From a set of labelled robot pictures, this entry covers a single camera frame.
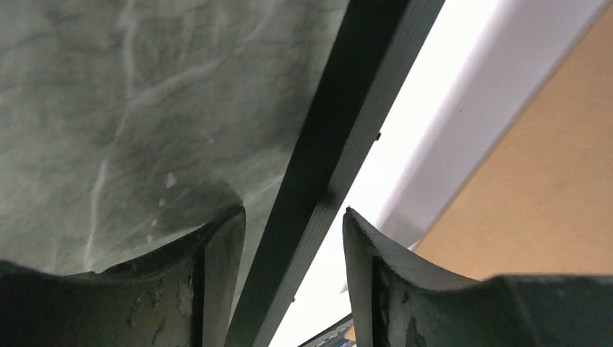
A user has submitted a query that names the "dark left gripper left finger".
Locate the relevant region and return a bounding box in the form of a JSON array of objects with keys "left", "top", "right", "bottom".
[{"left": 1, "top": 205, "right": 246, "bottom": 346}]

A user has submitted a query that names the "sunflower photo print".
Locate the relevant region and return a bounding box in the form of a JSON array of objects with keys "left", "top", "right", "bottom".
[{"left": 267, "top": 0, "right": 612, "bottom": 347}]

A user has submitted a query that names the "brown backing board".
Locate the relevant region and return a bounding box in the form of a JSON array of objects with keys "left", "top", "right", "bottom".
[{"left": 416, "top": 1, "right": 612, "bottom": 279}]

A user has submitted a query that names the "black picture frame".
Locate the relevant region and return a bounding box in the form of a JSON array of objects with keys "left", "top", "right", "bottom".
[{"left": 226, "top": 0, "right": 443, "bottom": 346}]

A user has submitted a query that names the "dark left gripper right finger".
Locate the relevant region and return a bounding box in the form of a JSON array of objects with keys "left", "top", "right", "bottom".
[{"left": 343, "top": 208, "right": 612, "bottom": 347}]

